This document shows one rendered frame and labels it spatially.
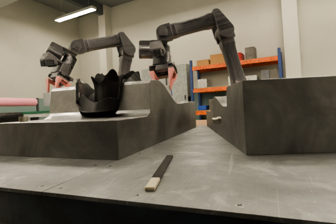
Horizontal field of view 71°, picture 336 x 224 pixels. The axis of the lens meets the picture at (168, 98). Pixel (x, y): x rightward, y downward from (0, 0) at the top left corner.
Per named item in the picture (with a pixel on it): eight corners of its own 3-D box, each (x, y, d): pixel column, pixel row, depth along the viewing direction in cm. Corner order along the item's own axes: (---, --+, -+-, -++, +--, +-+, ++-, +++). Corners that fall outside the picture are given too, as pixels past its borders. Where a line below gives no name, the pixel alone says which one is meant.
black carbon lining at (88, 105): (136, 110, 83) (135, 83, 83) (179, 108, 78) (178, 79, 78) (59, 114, 50) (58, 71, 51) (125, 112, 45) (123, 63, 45)
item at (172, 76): (173, 83, 84) (173, 62, 88) (154, 86, 86) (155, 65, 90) (178, 92, 90) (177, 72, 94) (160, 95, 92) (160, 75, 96)
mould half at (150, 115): (130, 128, 90) (129, 93, 91) (196, 127, 82) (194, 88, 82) (-3, 155, 44) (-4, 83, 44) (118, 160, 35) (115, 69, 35)
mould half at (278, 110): (206, 126, 84) (205, 95, 84) (281, 123, 83) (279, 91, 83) (246, 155, 34) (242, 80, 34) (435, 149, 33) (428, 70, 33)
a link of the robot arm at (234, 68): (239, 102, 93) (216, 24, 94) (234, 102, 100) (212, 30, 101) (254, 98, 94) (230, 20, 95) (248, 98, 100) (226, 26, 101)
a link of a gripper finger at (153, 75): (166, 85, 85) (166, 63, 89) (148, 87, 86) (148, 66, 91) (171, 93, 90) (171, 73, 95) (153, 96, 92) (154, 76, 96)
